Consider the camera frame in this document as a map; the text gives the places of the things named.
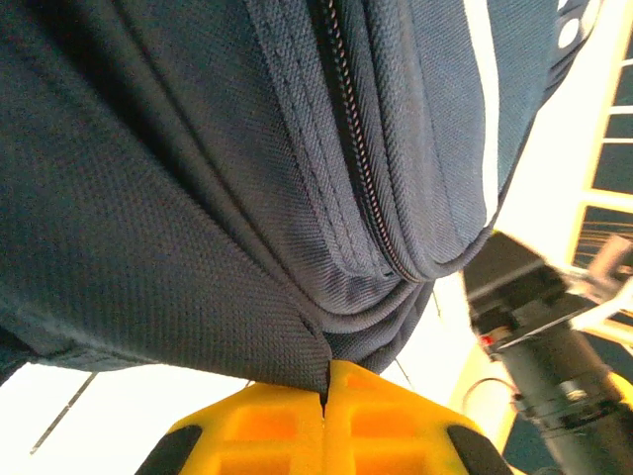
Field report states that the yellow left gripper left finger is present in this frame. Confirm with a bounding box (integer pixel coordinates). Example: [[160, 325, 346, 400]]
[[136, 383, 327, 475]]

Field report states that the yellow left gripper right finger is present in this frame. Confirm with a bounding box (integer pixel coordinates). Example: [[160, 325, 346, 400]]
[[323, 359, 513, 475]]

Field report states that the navy blue backpack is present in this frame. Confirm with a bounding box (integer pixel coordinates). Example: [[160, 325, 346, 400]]
[[0, 0, 602, 397]]

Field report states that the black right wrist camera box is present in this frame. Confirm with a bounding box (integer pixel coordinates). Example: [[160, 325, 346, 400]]
[[462, 231, 570, 323]]

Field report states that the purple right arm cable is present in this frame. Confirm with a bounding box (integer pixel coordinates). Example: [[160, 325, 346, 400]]
[[583, 232, 633, 298]]

